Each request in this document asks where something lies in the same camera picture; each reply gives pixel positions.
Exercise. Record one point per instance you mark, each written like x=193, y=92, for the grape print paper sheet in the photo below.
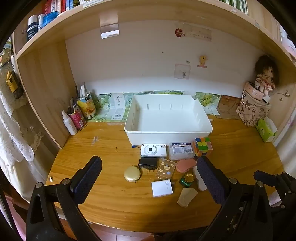
x=104, y=104

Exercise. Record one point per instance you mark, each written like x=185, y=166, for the gold round compact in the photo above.
x=132, y=174

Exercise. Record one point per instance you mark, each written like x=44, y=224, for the white spray bottle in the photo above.
x=70, y=126

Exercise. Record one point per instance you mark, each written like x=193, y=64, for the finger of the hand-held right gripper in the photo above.
x=266, y=177

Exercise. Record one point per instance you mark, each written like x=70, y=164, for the red can pen holder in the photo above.
x=77, y=119

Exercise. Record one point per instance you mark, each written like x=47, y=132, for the yellow juice carton pen holder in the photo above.
x=87, y=105

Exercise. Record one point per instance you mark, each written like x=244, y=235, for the colourful puzzle cube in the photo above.
x=202, y=147

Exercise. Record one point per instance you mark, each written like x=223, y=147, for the small white bottle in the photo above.
x=41, y=20

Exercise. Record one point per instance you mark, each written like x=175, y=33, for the clear tape strip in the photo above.
x=109, y=25

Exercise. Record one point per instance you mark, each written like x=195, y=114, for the green tissue box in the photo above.
x=264, y=131

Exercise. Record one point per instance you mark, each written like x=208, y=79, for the white power adapter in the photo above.
x=199, y=182

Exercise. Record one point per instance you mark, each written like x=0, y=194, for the clear ruler sticker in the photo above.
x=198, y=33

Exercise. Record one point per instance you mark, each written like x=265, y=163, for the red wall sticker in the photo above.
x=178, y=32

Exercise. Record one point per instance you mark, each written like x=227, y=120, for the metal hooks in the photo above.
x=285, y=93

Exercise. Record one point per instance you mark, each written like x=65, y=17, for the pink cloth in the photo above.
x=16, y=215

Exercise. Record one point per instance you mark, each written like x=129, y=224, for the white compact digital camera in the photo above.
x=161, y=150

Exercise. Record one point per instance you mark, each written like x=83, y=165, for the pink oval case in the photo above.
x=185, y=165

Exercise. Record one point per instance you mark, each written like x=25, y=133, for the brown cardboard sheet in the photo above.
x=229, y=106

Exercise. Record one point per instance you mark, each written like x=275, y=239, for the white lace curtain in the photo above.
x=13, y=139

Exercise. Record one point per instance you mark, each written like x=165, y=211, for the clear plastic box with label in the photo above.
x=181, y=150

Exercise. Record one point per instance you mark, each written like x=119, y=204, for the row of books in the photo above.
x=60, y=5

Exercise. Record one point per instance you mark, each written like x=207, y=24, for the clear card case with stickers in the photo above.
x=165, y=169

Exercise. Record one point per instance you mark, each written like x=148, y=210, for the black bottle with white cap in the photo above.
x=32, y=29

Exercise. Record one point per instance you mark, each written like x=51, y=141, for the white plastic storage bin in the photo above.
x=168, y=136

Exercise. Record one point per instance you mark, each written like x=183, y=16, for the green striped books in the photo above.
x=235, y=4

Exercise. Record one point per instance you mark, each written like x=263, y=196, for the letter print fabric bag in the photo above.
x=251, y=111

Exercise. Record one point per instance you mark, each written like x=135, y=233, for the blue lidded container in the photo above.
x=49, y=18

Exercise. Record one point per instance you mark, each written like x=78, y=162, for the white printed box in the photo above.
x=118, y=104

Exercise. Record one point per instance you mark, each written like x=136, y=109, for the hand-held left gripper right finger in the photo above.
x=210, y=180

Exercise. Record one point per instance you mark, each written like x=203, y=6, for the clear adhesive wall hook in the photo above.
x=182, y=70

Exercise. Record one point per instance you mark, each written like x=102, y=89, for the green jar with gold lid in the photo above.
x=186, y=179

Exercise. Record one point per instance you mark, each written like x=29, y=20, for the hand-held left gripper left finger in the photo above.
x=85, y=178

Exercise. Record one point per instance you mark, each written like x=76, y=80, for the black power adapter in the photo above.
x=146, y=163

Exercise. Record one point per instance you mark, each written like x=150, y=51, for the wooden shelf unit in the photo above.
x=46, y=81

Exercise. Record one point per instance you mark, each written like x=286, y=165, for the brown haired doll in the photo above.
x=266, y=76

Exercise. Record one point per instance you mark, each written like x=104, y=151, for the yellow duck wall hook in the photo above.
x=202, y=60

